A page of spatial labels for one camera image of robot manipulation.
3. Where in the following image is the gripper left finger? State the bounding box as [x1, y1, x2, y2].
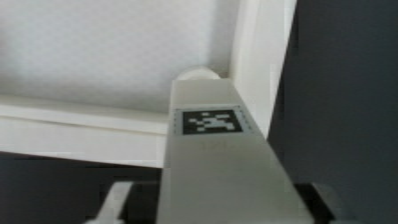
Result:
[85, 179, 163, 224]

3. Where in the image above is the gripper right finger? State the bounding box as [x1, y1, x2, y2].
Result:
[294, 183, 346, 224]

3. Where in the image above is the white leg with marker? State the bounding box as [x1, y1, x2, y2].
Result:
[156, 67, 314, 224]

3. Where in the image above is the white desk top tray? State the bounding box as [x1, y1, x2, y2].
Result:
[0, 0, 298, 167]

